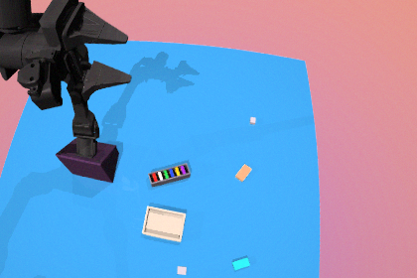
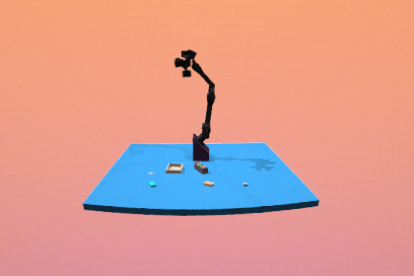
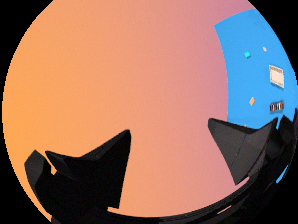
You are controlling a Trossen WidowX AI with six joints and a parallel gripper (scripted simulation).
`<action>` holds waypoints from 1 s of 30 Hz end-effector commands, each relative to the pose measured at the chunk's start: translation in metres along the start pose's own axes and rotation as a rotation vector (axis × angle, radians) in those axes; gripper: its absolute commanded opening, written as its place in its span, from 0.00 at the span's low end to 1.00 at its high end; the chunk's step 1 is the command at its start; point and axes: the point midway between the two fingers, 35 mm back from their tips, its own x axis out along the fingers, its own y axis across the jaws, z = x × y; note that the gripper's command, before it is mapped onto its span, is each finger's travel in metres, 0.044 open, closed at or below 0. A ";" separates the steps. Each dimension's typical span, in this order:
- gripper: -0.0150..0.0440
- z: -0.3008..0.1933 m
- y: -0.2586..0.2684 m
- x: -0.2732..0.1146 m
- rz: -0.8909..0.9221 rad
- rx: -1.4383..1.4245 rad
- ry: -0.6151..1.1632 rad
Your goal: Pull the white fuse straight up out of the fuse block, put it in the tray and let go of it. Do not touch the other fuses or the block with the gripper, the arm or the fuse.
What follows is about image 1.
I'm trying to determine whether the cyan rectangular block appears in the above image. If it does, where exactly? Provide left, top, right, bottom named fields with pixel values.
left=231, top=258, right=250, bottom=271

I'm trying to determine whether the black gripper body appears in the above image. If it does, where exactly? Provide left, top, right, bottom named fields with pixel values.
left=21, top=0, right=92, bottom=107

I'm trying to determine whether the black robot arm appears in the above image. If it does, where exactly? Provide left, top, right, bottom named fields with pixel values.
left=0, top=0, right=100, bottom=159

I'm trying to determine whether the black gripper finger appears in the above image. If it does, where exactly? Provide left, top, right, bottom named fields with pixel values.
left=81, top=61, right=132, bottom=101
left=62, top=2, right=128, bottom=51

